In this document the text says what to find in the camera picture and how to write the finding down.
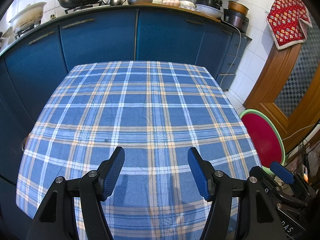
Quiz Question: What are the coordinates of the dark rice cooker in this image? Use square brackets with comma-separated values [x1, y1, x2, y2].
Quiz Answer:
[223, 8, 250, 33]

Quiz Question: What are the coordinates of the white enamel bowl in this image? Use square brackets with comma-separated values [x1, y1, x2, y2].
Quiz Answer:
[195, 4, 224, 18]

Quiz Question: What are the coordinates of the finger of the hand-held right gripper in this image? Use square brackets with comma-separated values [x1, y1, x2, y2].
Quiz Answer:
[250, 166, 282, 198]
[270, 162, 313, 200]

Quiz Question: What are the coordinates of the white plastic bag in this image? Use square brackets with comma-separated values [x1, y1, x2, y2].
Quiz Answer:
[179, 0, 198, 10]

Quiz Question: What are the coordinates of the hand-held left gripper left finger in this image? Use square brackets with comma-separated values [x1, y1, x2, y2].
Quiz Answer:
[32, 146, 125, 240]

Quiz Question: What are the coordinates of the blue base cabinet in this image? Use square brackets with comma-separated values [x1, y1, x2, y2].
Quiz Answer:
[0, 7, 253, 205]

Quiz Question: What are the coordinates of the black gas stove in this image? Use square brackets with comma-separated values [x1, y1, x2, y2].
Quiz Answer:
[14, 0, 110, 38]

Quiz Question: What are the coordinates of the wooden door with glass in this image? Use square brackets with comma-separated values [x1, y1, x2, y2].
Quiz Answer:
[243, 17, 320, 153]

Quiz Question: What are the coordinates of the white cable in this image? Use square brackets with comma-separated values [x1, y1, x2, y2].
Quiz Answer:
[219, 21, 242, 77]
[281, 124, 320, 142]

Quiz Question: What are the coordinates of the blue plaid tablecloth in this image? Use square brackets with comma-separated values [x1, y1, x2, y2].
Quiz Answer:
[15, 60, 263, 240]

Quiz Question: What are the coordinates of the amber oil bottle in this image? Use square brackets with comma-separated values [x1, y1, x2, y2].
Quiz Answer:
[21, 134, 32, 153]

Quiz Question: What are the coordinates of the red patterned cloth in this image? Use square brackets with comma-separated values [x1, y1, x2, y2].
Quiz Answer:
[267, 0, 312, 50]

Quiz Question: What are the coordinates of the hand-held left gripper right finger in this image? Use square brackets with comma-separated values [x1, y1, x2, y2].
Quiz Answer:
[187, 147, 288, 240]

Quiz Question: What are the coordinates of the white clay pot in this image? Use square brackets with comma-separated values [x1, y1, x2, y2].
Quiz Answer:
[9, 2, 47, 30]

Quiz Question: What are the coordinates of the red basin with green rim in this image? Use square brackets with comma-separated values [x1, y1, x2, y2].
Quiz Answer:
[239, 109, 290, 178]

